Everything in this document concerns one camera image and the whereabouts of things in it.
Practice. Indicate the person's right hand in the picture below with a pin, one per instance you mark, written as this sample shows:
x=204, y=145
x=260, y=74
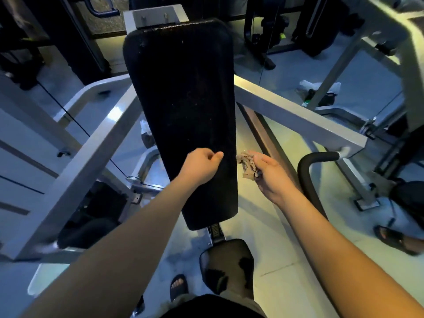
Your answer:
x=273, y=182

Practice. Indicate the person's left hand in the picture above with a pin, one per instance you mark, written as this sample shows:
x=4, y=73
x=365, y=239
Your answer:
x=197, y=170

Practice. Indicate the person's left thumb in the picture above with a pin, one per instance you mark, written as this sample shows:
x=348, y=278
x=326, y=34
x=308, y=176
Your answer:
x=216, y=157

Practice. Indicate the person's right thumb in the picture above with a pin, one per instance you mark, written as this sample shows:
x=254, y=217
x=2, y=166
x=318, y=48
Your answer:
x=259, y=156

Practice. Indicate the brown cleaning cloth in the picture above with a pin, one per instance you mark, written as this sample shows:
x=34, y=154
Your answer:
x=246, y=165

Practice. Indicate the person's left forearm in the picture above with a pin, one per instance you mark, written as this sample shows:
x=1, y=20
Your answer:
x=116, y=258

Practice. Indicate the person's right forearm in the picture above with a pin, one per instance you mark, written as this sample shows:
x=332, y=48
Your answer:
x=341, y=261

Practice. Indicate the black padded bench backrest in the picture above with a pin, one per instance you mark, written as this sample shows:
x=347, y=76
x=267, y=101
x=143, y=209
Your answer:
x=185, y=105

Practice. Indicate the white cloth with dark bag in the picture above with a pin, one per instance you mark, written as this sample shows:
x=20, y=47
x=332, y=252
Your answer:
x=319, y=92

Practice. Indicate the black padded bench seat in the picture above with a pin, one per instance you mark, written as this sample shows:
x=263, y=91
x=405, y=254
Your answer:
x=227, y=264

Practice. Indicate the black background weight machine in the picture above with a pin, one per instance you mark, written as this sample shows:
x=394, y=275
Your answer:
x=265, y=29

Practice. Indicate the person's black sandal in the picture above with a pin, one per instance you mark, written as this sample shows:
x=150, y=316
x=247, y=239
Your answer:
x=179, y=287

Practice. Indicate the person's black shorts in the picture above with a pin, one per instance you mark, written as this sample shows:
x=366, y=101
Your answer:
x=212, y=307

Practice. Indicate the grey metal gym machine frame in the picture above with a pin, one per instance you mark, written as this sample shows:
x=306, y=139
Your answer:
x=291, y=119

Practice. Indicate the pale grey neighbouring machine frame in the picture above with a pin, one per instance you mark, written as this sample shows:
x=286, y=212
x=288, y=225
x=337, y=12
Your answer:
x=391, y=33

